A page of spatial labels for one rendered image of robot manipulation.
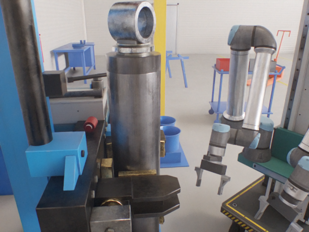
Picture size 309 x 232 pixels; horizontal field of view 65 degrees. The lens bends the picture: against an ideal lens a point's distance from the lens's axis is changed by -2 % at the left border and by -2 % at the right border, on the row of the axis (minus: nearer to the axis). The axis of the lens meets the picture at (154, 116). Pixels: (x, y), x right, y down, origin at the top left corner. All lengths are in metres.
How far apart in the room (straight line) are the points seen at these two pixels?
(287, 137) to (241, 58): 0.61
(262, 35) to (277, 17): 12.10
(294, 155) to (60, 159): 1.02
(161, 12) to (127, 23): 2.62
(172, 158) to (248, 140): 1.63
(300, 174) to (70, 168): 0.87
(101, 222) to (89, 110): 0.68
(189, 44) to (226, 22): 1.95
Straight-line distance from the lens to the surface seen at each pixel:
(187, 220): 2.30
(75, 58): 7.98
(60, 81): 1.08
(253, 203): 2.07
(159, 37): 3.52
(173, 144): 2.87
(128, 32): 0.92
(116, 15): 0.94
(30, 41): 0.87
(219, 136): 1.32
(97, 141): 1.15
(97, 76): 1.19
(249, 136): 1.42
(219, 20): 12.39
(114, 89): 0.95
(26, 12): 0.87
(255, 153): 1.76
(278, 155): 1.86
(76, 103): 1.37
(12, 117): 1.08
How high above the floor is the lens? 1.60
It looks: 22 degrees down
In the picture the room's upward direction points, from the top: straight up
